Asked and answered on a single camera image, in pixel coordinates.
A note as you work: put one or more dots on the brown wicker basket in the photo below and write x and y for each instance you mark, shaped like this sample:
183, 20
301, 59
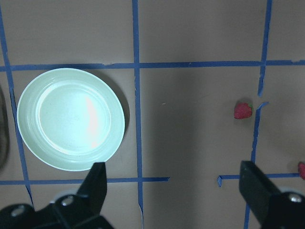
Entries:
4, 132

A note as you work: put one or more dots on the pale green round plate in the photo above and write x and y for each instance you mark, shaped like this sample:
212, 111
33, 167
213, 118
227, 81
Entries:
70, 119

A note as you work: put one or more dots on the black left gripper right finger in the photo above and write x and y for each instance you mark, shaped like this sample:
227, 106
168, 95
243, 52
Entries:
256, 189

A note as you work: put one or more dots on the red strawberry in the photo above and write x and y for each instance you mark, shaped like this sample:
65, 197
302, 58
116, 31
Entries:
243, 111
301, 170

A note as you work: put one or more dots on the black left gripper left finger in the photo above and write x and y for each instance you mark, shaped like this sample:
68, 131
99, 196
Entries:
93, 188

